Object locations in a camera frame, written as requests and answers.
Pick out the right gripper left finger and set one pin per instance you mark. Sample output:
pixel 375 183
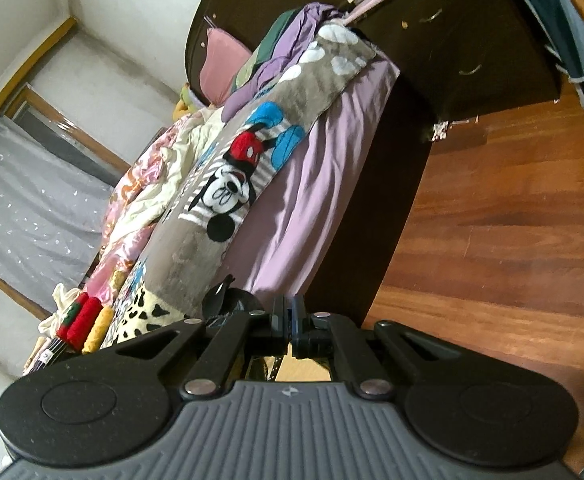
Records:
pixel 223 355

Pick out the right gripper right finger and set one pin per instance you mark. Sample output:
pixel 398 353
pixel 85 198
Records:
pixel 332 337

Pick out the black sneaker far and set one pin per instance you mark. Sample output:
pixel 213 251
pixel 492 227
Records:
pixel 222 300

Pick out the purple bed sheet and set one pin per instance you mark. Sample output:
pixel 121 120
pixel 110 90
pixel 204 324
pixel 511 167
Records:
pixel 283 240

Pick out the cartoon patchwork blanket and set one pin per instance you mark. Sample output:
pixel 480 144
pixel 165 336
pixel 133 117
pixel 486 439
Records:
pixel 186 250

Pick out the folded yellow garment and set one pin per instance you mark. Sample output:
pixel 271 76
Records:
pixel 98 331

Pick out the folded red clothes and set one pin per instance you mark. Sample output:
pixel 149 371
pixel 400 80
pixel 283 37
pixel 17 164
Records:
pixel 79 320

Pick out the floral cream quilt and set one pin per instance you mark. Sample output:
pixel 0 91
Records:
pixel 141 197

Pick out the pink pillow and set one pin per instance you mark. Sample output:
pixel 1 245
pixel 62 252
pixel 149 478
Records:
pixel 225 55

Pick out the folded purple blanket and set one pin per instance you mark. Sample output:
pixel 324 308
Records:
pixel 284 42

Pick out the dark wooden nightstand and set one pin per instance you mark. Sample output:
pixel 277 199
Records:
pixel 463 58

